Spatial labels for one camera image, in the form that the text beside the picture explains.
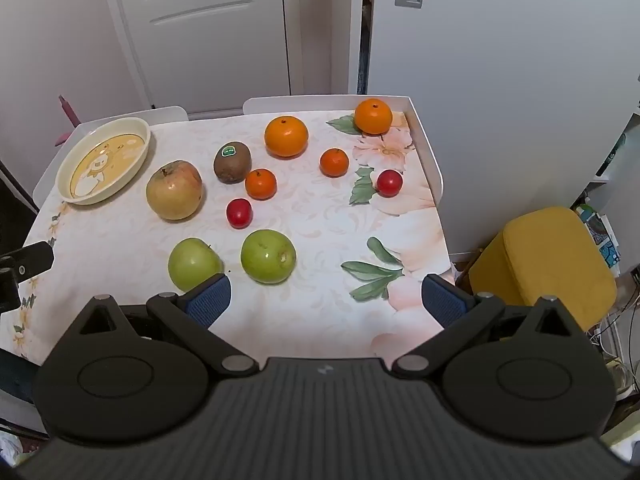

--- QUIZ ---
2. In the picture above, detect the green apple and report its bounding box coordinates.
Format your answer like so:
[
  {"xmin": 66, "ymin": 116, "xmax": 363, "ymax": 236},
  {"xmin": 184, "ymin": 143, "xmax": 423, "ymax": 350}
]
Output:
[
  {"xmin": 240, "ymin": 229, "xmax": 297, "ymax": 285},
  {"xmin": 168, "ymin": 238, "xmax": 223, "ymax": 291}
]

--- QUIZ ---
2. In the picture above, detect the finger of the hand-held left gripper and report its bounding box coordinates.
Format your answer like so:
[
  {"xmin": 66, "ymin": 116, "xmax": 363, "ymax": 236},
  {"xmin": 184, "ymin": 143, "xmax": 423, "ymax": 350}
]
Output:
[
  {"xmin": 0, "ymin": 240, "xmax": 55, "ymax": 281},
  {"xmin": 0, "ymin": 267, "xmax": 22, "ymax": 314}
]

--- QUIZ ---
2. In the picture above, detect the yellow-red apple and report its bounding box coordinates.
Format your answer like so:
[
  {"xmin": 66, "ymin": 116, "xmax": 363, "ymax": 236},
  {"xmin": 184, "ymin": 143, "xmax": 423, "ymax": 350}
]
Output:
[{"xmin": 146, "ymin": 160, "xmax": 203, "ymax": 221}]

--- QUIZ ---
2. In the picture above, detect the floral tablecloth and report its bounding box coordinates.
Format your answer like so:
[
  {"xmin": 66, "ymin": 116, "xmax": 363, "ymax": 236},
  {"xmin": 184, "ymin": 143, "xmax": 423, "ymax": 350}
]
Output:
[{"xmin": 10, "ymin": 109, "xmax": 456, "ymax": 361}]

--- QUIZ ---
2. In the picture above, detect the yellow stool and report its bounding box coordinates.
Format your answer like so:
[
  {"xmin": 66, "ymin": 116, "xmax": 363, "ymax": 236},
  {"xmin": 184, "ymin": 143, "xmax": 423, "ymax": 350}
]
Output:
[{"xmin": 469, "ymin": 206, "xmax": 618, "ymax": 334}]

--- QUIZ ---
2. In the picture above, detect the white panel door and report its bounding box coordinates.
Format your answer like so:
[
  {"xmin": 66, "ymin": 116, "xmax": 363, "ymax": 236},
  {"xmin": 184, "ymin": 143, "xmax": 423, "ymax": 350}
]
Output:
[{"xmin": 97, "ymin": 0, "xmax": 352, "ymax": 117}]

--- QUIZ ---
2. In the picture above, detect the large orange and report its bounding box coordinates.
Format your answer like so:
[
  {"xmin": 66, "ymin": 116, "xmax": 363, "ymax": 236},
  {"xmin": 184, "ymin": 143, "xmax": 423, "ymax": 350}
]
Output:
[{"xmin": 264, "ymin": 115, "xmax": 309, "ymax": 158}]

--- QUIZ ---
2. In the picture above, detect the dark furniture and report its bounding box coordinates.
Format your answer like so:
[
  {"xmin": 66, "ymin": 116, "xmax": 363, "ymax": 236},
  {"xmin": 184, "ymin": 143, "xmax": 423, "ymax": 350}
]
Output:
[{"xmin": 0, "ymin": 159, "xmax": 40, "ymax": 217}]

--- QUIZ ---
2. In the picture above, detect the small tangerine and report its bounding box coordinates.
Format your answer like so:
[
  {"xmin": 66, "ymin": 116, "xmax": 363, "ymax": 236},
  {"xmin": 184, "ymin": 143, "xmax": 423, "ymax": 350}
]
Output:
[
  {"xmin": 320, "ymin": 148, "xmax": 350, "ymax": 178},
  {"xmin": 245, "ymin": 168, "xmax": 278, "ymax": 201}
]

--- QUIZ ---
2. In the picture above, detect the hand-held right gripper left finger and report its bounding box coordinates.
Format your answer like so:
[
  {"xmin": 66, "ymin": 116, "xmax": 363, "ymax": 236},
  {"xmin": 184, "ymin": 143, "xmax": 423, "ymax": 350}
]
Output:
[{"xmin": 64, "ymin": 274, "xmax": 260, "ymax": 376}]

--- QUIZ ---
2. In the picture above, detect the small red fruit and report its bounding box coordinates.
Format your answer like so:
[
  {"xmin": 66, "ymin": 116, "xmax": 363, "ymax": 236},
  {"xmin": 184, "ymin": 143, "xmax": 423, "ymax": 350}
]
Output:
[
  {"xmin": 376, "ymin": 169, "xmax": 404, "ymax": 198},
  {"xmin": 226, "ymin": 198, "xmax": 253, "ymax": 229}
]

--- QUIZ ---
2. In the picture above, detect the white sliding door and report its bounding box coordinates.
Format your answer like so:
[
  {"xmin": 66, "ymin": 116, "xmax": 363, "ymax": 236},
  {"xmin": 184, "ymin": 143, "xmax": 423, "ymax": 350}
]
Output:
[{"xmin": 361, "ymin": 0, "xmax": 640, "ymax": 257}]

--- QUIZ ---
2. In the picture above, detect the bundle of cables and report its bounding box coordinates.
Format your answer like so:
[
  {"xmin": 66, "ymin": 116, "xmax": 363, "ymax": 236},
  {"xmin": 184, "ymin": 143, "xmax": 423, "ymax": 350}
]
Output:
[{"xmin": 590, "ymin": 267, "xmax": 640, "ymax": 401}]

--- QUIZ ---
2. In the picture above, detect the teal patterned box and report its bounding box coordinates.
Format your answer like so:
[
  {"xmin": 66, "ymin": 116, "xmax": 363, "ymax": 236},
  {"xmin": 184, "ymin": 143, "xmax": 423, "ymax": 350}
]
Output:
[{"xmin": 582, "ymin": 210, "xmax": 623, "ymax": 268}]

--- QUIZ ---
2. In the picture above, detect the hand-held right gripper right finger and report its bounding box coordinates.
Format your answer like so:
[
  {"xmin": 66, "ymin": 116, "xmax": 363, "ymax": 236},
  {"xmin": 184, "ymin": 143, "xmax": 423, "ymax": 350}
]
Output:
[{"xmin": 391, "ymin": 274, "xmax": 587, "ymax": 379}]

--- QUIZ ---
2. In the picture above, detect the cream oval cartoon bowl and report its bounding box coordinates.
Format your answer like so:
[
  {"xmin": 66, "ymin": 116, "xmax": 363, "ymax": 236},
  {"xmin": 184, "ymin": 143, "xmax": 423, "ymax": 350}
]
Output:
[{"xmin": 55, "ymin": 117, "xmax": 152, "ymax": 206}]

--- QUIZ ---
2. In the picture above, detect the medium orange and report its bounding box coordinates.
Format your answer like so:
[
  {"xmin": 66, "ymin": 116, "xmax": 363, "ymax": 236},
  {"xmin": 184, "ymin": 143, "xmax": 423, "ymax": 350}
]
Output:
[{"xmin": 354, "ymin": 98, "xmax": 393, "ymax": 135}]

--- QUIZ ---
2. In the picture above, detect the brown kiwi with green sticker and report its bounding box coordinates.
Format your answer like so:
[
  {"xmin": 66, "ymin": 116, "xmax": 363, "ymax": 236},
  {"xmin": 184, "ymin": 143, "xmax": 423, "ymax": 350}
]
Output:
[{"xmin": 213, "ymin": 141, "xmax": 253, "ymax": 185}]

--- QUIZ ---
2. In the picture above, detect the white table with raised rim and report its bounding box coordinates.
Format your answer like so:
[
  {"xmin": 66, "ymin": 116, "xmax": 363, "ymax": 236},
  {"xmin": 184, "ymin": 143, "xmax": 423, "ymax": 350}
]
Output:
[{"xmin": 32, "ymin": 94, "xmax": 457, "ymax": 361}]

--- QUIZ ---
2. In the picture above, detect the pink plastic stick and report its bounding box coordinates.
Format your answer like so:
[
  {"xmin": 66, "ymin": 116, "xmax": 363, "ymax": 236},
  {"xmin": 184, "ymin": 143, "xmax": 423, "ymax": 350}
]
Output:
[{"xmin": 55, "ymin": 94, "xmax": 81, "ymax": 147}]

